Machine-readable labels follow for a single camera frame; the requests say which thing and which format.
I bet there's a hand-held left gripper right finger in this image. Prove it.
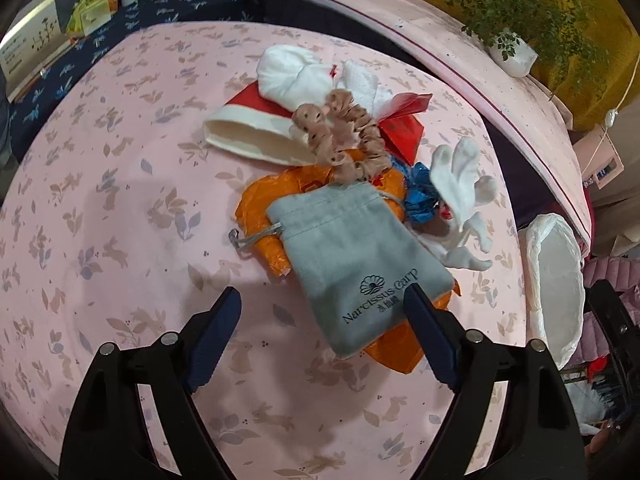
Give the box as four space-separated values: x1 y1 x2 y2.
403 282 588 480

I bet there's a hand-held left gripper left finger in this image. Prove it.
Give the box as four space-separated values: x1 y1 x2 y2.
59 286 243 480

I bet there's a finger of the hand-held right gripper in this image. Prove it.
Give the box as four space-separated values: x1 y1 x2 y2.
586 279 640 411

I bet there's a white plastic trash bag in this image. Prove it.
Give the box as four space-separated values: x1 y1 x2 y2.
520 212 586 371

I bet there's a grey drawstring pouch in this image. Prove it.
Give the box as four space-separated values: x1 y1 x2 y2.
229 182 455 360

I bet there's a blue foil wrapper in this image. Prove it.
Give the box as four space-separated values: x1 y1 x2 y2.
390 155 453 226

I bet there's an orange plastic wrapper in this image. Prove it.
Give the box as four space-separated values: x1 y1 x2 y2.
235 165 463 373

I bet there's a white glove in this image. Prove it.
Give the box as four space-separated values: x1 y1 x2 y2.
429 137 501 271

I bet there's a red plastic wrapper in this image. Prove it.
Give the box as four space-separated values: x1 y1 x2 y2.
372 92 433 158

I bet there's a red and white paper cup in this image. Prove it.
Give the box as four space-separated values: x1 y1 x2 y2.
202 85 321 167

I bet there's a beige fabric scrunchie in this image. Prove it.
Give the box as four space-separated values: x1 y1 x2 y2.
291 89 388 187

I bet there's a pink quilted cloth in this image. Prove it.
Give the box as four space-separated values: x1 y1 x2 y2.
582 255 640 291

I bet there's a pink floral tablecloth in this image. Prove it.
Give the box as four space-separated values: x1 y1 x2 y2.
0 20 531 480

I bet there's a pink device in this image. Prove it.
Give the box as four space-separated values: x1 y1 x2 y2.
572 125 623 191

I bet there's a yellow curtain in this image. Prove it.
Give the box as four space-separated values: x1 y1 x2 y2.
350 0 640 131

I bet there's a white plant pot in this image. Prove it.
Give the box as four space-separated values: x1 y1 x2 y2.
487 35 538 78

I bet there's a pink speckled cover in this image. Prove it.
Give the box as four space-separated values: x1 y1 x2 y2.
175 0 593 246

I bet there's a navy floral cloth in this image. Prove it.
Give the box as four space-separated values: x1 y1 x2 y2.
0 0 281 161

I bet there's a green leafy plant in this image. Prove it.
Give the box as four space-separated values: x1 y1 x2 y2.
445 0 601 96

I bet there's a white printed card box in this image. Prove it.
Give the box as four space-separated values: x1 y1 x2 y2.
0 0 73 103

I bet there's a green tissue pack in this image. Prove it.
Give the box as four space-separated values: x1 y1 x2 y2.
65 0 113 38

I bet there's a white cable with switch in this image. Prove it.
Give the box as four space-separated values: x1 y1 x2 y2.
580 65 640 181

